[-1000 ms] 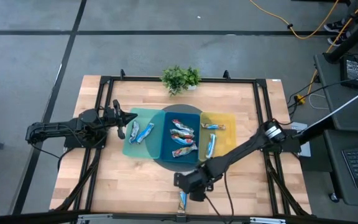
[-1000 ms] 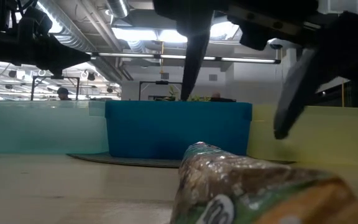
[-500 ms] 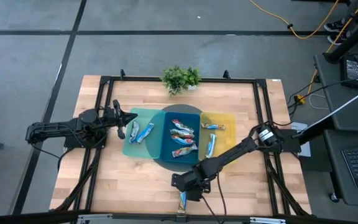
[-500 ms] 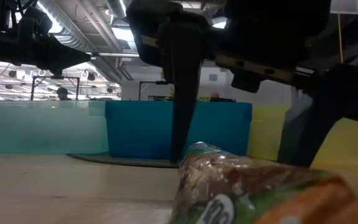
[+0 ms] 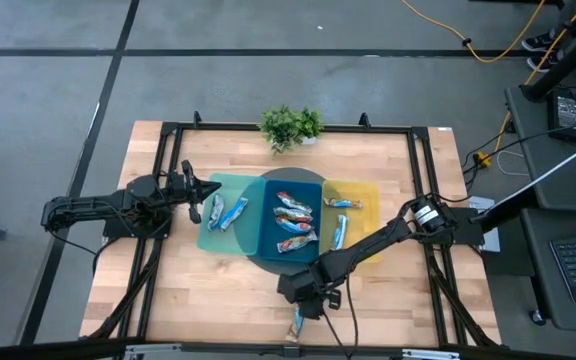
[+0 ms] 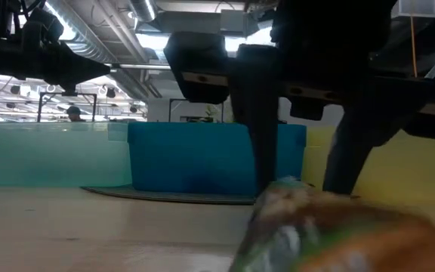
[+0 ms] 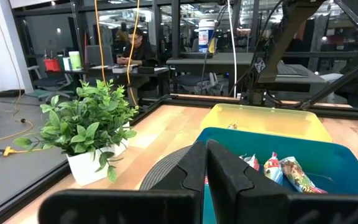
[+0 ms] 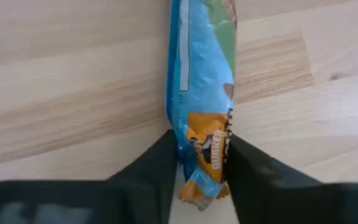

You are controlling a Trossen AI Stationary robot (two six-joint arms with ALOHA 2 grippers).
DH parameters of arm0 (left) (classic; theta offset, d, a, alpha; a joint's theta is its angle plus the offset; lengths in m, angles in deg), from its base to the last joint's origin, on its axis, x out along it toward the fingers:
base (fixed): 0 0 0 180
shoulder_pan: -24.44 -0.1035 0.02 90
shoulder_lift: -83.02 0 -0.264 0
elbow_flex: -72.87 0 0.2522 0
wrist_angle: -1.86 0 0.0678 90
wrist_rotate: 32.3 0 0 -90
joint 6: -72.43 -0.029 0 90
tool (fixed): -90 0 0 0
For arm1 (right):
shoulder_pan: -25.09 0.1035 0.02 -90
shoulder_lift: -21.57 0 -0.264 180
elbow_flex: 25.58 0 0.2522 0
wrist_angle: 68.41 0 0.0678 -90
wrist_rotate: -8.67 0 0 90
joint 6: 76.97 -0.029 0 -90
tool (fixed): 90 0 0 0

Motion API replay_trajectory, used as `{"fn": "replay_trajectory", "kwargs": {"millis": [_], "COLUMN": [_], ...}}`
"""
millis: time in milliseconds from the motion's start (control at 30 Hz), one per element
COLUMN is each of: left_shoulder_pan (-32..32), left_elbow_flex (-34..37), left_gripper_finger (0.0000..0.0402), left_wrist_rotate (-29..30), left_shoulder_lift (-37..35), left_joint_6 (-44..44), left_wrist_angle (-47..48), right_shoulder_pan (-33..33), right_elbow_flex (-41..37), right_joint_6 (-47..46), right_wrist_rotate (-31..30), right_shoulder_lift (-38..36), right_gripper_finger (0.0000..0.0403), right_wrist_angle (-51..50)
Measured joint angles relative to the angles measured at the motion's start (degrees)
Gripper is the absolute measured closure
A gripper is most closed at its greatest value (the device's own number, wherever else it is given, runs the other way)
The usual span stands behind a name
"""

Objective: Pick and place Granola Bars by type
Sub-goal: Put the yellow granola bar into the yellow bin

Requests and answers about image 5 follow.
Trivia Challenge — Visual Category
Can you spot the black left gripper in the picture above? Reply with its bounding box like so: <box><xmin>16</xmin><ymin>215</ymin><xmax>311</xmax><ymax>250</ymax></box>
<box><xmin>163</xmin><ymin>159</ymin><xmax>223</xmax><ymax>225</ymax></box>

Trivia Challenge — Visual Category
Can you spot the blue silver granola bar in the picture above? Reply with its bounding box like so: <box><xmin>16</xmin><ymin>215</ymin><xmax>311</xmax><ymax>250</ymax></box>
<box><xmin>207</xmin><ymin>193</ymin><xmax>225</xmax><ymax>232</ymax></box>
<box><xmin>216</xmin><ymin>196</ymin><xmax>250</xmax><ymax>232</ymax></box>

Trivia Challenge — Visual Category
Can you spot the red green granola bar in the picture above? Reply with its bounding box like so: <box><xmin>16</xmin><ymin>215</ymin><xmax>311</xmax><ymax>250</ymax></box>
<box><xmin>275</xmin><ymin>217</ymin><xmax>316</xmax><ymax>235</ymax></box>
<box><xmin>273</xmin><ymin>206</ymin><xmax>314</xmax><ymax>224</ymax></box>
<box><xmin>276</xmin><ymin>191</ymin><xmax>314</xmax><ymax>214</ymax></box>
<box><xmin>276</xmin><ymin>230</ymin><xmax>319</xmax><ymax>254</ymax></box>

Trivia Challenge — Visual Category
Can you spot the grey round mat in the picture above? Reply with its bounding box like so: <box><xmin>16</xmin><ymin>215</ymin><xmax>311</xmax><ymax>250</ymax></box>
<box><xmin>232</xmin><ymin>167</ymin><xmax>348</xmax><ymax>277</ymax></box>

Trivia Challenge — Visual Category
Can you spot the teal plastic bin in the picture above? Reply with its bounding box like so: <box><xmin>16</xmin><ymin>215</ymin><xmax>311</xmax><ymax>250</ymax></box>
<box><xmin>196</xmin><ymin>173</ymin><xmax>268</xmax><ymax>257</ymax></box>

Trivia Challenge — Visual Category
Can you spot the blue plastic bin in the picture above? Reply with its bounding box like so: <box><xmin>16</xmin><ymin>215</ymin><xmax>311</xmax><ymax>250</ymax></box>
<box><xmin>256</xmin><ymin>179</ymin><xmax>324</xmax><ymax>265</ymax></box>

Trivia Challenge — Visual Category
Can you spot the yellow plastic bin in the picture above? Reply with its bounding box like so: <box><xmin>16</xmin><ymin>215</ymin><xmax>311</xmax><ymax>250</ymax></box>
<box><xmin>319</xmin><ymin>179</ymin><xmax>383</xmax><ymax>265</ymax></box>

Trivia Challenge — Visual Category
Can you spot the green artificial potted plant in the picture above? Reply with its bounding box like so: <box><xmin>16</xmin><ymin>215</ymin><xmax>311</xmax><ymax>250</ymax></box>
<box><xmin>259</xmin><ymin>104</ymin><xmax>325</xmax><ymax>155</ymax></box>

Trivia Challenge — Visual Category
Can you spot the light grey control box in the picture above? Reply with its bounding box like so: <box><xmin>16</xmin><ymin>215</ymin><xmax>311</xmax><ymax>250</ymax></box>
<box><xmin>466</xmin><ymin>194</ymin><xmax>502</xmax><ymax>254</ymax></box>

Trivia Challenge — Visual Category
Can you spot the black and white pole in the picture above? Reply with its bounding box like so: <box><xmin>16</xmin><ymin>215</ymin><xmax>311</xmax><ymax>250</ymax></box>
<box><xmin>470</xmin><ymin>133</ymin><xmax>576</xmax><ymax>232</ymax></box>

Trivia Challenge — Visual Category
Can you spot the black crossbar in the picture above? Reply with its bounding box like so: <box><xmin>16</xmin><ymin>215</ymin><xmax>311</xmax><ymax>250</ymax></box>
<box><xmin>0</xmin><ymin>337</ymin><xmax>576</xmax><ymax>360</ymax></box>

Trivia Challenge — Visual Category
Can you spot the dark grey wheeled table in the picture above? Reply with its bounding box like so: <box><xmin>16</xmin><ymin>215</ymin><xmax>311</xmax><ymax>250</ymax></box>
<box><xmin>520</xmin><ymin>208</ymin><xmax>576</xmax><ymax>334</ymax></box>

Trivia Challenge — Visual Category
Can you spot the black power adapter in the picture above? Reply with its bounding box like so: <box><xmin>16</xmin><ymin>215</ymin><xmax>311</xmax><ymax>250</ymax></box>
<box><xmin>546</xmin><ymin>88</ymin><xmax>576</xmax><ymax>144</ymax></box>

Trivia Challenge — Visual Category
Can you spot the person's black shoe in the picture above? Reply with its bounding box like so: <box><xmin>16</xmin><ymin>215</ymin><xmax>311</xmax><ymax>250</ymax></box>
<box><xmin>520</xmin><ymin>28</ymin><xmax>562</xmax><ymax>53</ymax></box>
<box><xmin>526</xmin><ymin>49</ymin><xmax>567</xmax><ymax>74</ymax></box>

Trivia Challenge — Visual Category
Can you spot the black tripod stand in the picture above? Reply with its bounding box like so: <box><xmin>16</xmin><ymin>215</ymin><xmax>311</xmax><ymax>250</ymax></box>
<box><xmin>520</xmin><ymin>0</ymin><xmax>576</xmax><ymax>104</ymax></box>

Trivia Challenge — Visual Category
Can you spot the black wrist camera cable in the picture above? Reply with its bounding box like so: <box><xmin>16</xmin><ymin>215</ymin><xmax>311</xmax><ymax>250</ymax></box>
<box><xmin>320</xmin><ymin>272</ymin><xmax>360</xmax><ymax>360</ymax></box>

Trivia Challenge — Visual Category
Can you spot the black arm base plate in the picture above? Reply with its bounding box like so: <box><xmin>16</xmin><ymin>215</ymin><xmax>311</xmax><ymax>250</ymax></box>
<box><xmin>414</xmin><ymin>204</ymin><xmax>487</xmax><ymax>246</ymax></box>
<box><xmin>101</xmin><ymin>199</ymin><xmax>175</xmax><ymax>240</ymax></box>

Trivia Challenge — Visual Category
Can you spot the silver metal bracket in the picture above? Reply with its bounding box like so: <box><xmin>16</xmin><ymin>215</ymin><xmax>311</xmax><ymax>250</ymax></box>
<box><xmin>401</xmin><ymin>348</ymin><xmax>462</xmax><ymax>360</ymax></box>
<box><xmin>123</xmin><ymin>342</ymin><xmax>183</xmax><ymax>360</ymax></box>

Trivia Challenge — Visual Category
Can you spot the black aluminium table frame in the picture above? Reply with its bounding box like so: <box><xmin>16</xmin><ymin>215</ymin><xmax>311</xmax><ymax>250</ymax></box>
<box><xmin>78</xmin><ymin>110</ymin><xmax>503</xmax><ymax>351</ymax></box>

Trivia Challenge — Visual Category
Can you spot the yellow extension cable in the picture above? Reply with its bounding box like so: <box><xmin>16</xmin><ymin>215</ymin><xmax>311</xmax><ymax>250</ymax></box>
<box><xmin>472</xmin><ymin>0</ymin><xmax>576</xmax><ymax>169</ymax></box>
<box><xmin>401</xmin><ymin>0</ymin><xmax>548</xmax><ymax>64</ymax></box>

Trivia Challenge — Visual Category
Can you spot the white cable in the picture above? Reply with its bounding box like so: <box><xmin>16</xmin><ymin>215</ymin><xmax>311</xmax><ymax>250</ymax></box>
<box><xmin>495</xmin><ymin>149</ymin><xmax>533</xmax><ymax>177</ymax></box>

